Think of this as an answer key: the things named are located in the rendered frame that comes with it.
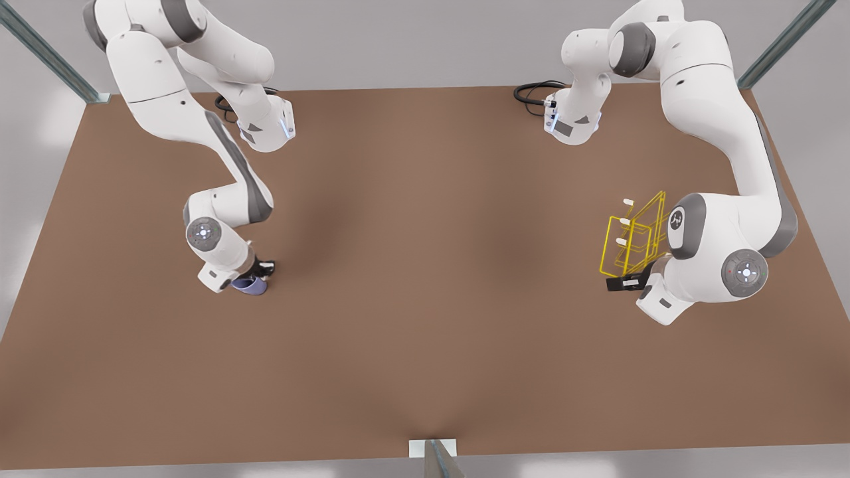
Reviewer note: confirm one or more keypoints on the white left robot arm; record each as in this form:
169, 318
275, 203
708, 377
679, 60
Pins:
717, 219

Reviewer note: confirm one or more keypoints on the silver frame post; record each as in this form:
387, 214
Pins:
783, 41
50, 56
438, 459

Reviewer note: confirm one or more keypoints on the blue cup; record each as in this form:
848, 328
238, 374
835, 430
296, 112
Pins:
251, 286

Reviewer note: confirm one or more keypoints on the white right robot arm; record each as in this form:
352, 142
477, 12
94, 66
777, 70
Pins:
159, 93

